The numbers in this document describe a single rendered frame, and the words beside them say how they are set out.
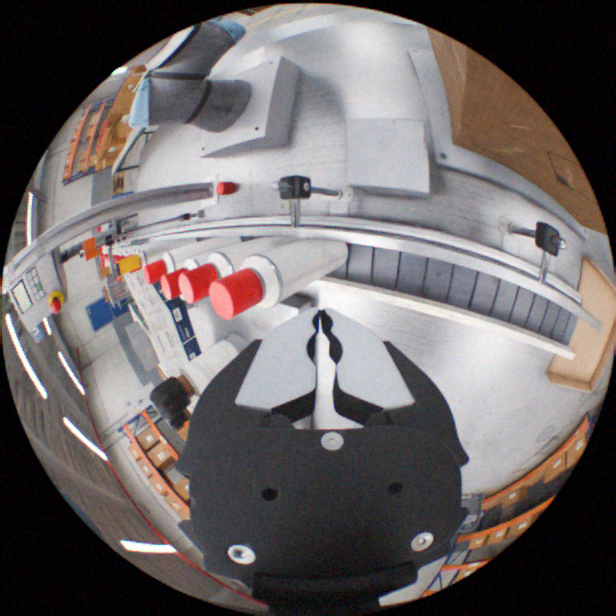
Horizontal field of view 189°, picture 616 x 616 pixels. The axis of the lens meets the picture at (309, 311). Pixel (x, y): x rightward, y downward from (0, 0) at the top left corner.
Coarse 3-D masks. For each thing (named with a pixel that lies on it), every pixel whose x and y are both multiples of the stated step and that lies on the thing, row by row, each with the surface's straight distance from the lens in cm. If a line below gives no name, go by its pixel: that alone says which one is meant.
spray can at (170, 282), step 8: (256, 240) 36; (224, 248) 32; (200, 256) 30; (208, 256) 30; (184, 264) 30; (192, 264) 28; (200, 264) 28; (176, 272) 28; (168, 280) 27; (176, 280) 27; (168, 288) 27; (176, 288) 27; (168, 296) 28; (176, 296) 28
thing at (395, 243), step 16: (336, 240) 23; (352, 240) 22; (368, 240) 22; (384, 240) 21; (400, 240) 21; (432, 256) 21; (448, 256) 21; (464, 256) 21; (496, 272) 23; (512, 272) 23; (528, 288) 25; (544, 288) 26; (560, 304) 29; (576, 304) 32; (592, 320) 37
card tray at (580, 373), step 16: (592, 272) 55; (592, 288) 56; (608, 288) 65; (592, 304) 57; (608, 304) 67; (608, 320) 70; (576, 336) 55; (592, 336) 63; (608, 336) 74; (576, 352) 59; (592, 352) 67; (608, 352) 74; (560, 368) 57; (576, 368) 63; (592, 368) 73; (560, 384) 55; (576, 384) 65; (592, 384) 76
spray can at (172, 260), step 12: (204, 240) 41; (216, 240) 41; (228, 240) 42; (240, 240) 44; (168, 252) 37; (180, 252) 37; (192, 252) 37; (204, 252) 38; (156, 264) 36; (168, 264) 36; (180, 264) 36; (156, 276) 36
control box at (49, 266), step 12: (48, 252) 52; (60, 252) 62; (36, 264) 53; (48, 264) 53; (60, 264) 59; (24, 276) 55; (48, 276) 55; (60, 276) 56; (48, 288) 57; (60, 288) 57; (12, 300) 60; (48, 300) 59; (60, 300) 59; (36, 312) 61; (48, 312) 62; (36, 324) 64
